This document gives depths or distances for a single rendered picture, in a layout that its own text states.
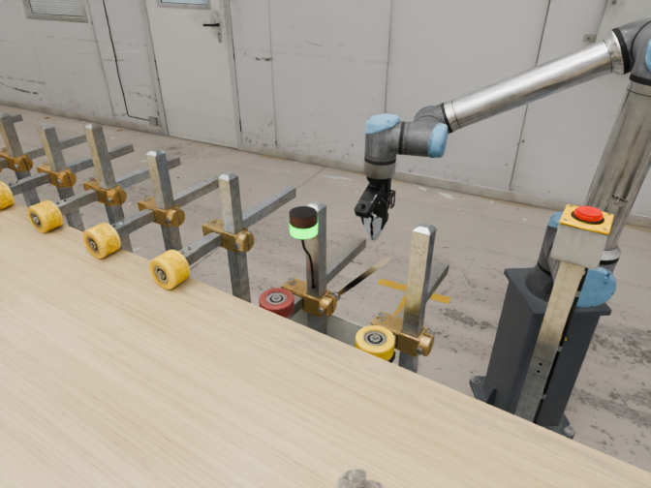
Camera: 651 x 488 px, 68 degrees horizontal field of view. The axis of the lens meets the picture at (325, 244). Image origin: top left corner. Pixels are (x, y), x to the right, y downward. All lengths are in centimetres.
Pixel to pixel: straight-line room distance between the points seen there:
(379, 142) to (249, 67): 310
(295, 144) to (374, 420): 359
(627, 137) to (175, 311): 112
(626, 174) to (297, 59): 308
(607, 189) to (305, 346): 86
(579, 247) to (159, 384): 75
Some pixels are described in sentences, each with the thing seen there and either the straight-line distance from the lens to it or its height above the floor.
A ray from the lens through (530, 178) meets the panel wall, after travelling 374.
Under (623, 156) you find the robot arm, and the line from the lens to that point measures 138.
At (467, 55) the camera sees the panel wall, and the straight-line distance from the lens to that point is 360.
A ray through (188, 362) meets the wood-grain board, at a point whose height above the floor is 90.
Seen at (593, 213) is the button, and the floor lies 123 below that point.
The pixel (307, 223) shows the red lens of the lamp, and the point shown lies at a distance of 99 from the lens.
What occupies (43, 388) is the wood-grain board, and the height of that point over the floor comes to 90.
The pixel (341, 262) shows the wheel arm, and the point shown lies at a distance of 130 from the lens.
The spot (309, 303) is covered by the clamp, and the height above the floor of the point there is 85.
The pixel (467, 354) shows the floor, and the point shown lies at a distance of 235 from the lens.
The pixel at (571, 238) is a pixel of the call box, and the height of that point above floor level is 120.
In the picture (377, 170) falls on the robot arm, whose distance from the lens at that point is 136.
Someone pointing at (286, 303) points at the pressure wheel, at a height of 91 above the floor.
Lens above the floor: 158
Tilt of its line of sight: 31 degrees down
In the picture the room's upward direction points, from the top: straight up
